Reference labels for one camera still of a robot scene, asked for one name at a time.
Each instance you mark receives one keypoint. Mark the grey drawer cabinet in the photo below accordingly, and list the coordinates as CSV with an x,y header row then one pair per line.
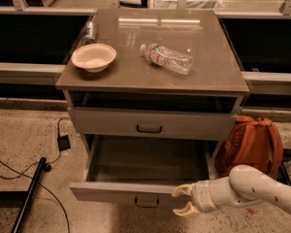
x,y
214,85

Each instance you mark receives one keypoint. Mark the white paper bowl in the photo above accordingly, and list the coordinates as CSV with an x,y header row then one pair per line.
x,y
93,58

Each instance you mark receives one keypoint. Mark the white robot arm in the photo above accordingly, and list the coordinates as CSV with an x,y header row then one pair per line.
x,y
245,187

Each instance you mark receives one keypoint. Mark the clear plastic water bottle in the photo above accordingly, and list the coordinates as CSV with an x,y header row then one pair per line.
x,y
166,58

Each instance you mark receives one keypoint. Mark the grey drawer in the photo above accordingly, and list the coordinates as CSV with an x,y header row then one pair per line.
x,y
143,171
161,124

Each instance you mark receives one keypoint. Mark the black power adapter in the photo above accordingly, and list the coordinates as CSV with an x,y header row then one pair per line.
x,y
63,142

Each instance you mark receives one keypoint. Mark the black object beside backpack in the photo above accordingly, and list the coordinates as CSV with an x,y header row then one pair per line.
x,y
282,175

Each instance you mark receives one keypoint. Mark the grey top drawer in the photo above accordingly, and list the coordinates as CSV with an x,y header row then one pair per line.
x,y
161,124

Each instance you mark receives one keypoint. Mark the orange backpack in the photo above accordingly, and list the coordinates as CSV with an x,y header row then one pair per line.
x,y
255,142

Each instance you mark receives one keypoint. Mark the silver soda can on cabinet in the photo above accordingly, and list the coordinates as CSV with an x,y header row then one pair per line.
x,y
89,33

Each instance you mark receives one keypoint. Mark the black metal floor pole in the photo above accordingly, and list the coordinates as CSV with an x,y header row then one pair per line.
x,y
29,196

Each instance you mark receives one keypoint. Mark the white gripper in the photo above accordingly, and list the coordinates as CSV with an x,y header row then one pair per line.
x,y
201,194

